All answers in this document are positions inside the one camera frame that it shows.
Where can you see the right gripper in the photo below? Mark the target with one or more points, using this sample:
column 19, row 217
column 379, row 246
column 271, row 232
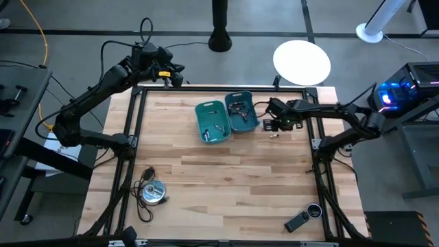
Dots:
column 286, row 115

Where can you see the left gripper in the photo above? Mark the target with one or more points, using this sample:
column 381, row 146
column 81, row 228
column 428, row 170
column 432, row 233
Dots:
column 147, row 58

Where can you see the teal plastic bin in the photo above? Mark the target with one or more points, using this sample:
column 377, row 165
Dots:
column 240, row 126
column 212, row 120

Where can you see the black handheld device round lens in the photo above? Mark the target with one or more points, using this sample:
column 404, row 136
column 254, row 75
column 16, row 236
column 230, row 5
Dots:
column 296, row 221

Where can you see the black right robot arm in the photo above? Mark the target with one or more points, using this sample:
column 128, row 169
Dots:
column 329, row 109

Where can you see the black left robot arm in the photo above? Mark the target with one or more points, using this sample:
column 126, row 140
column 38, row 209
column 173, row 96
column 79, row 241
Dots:
column 103, row 85

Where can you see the black pole with base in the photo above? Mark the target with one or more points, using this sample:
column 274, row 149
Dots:
column 219, row 37

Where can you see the white round disc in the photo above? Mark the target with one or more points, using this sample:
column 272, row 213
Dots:
column 302, row 63

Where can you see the round silver metal device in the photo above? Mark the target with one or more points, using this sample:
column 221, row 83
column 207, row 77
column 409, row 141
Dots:
column 153, row 192

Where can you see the white tower fan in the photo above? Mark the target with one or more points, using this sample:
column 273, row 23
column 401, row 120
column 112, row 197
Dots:
column 368, row 32

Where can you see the black desk support beam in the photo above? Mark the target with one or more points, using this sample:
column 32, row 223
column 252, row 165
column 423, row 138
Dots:
column 51, row 158

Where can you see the white printed booklet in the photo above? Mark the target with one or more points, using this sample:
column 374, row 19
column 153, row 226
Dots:
column 51, row 161

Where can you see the grey side desk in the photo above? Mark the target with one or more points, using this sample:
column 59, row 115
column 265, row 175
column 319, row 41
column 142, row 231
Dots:
column 24, row 103

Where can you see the grey metal stand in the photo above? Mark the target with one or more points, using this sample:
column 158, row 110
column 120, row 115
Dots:
column 422, row 164

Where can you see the black knob tool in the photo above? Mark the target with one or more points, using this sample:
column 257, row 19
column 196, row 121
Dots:
column 20, row 92

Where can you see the black mat hazard stripes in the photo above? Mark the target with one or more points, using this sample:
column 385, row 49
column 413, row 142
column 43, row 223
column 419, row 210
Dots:
column 394, row 230

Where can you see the black computer with lights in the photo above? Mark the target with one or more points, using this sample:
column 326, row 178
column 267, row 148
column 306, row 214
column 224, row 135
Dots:
column 425, row 73

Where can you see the dark blurry object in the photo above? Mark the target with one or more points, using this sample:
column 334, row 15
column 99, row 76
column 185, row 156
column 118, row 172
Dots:
column 129, row 236

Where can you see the black furniture corner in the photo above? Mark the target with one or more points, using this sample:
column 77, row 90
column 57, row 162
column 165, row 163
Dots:
column 432, row 13

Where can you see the black caster wheel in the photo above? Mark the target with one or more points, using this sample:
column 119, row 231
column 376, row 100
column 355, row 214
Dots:
column 26, row 219

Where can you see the black frame clamp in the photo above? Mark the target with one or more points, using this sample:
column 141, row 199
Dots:
column 166, row 83
column 276, row 80

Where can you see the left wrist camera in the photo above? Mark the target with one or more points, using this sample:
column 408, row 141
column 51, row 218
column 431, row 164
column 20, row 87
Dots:
column 165, row 53

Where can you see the black aluminium table frame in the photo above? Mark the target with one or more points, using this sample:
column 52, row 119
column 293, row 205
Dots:
column 205, row 89

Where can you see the grey metal corner bracket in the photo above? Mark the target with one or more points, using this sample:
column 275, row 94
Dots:
column 316, row 144
column 133, row 141

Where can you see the silver table edge bracket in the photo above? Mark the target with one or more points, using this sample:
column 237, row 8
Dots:
column 116, row 243
column 319, row 244

